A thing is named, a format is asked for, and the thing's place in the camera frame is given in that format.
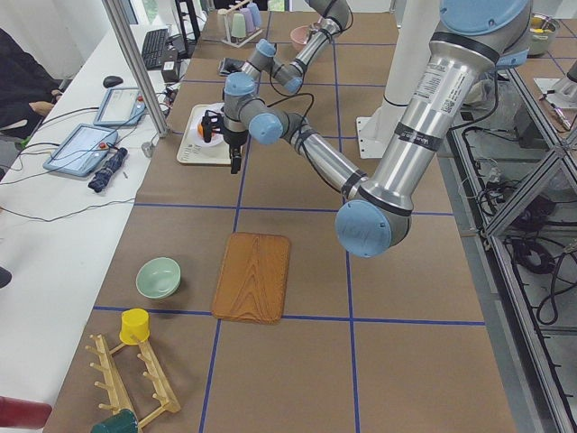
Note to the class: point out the pink bowl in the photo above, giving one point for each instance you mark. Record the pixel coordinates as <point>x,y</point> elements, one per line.
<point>301,35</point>

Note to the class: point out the black computer mouse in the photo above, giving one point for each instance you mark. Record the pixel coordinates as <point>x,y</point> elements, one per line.
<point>112,81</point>

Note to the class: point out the wooden tray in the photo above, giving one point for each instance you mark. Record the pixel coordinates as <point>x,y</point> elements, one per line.
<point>253,278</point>

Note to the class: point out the folded dark umbrella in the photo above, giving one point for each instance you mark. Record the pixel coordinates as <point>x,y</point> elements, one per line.
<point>104,175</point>

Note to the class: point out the upper teach pendant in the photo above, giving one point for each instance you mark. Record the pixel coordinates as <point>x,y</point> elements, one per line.
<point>120,107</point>

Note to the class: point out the lower teach pendant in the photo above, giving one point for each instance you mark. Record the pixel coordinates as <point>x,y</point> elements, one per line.
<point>82,151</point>

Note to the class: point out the white cup rack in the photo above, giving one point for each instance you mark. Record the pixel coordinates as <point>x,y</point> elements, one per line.
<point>225,16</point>

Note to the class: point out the purple cup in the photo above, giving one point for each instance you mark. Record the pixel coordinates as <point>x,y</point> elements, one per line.
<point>248,20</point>

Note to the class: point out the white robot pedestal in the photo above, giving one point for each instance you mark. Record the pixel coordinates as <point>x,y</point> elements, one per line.
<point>416,21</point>

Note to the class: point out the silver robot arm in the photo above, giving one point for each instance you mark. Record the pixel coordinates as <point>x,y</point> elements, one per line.
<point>470,39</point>
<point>335,16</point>

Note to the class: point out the wooden rack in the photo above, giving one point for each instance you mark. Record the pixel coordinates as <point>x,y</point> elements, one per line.
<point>133,381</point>

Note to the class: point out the cream bear tray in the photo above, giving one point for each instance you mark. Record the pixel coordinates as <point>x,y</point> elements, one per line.
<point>189,153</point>

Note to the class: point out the seated person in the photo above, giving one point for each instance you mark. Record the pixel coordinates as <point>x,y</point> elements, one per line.
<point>28,92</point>

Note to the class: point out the small silver cap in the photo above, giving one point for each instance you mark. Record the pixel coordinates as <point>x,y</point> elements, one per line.
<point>147,149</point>

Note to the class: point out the white plate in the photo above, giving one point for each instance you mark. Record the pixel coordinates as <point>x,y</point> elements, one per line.
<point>192,135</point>

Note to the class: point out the blue cup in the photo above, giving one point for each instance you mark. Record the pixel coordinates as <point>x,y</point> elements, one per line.
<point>256,14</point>

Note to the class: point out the green bowl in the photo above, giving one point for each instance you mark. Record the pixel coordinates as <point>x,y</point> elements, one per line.
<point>158,278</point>

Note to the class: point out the teach pendant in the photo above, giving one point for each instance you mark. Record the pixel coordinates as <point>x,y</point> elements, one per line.
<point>120,107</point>
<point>82,151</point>

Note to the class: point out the yellow cup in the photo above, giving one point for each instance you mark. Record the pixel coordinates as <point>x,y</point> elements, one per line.
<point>135,326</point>

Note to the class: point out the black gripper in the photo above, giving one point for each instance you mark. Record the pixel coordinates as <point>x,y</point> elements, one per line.
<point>234,139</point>

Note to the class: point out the red bottle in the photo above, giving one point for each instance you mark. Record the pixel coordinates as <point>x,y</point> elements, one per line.
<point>16,413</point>

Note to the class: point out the black keyboard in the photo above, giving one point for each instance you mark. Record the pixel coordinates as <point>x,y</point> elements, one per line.
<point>156,49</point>

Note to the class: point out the aluminium frame post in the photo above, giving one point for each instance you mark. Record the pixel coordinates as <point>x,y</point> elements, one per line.
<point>132,55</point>

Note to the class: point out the dark green cup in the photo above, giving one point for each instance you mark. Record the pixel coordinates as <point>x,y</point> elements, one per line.
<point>122,422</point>

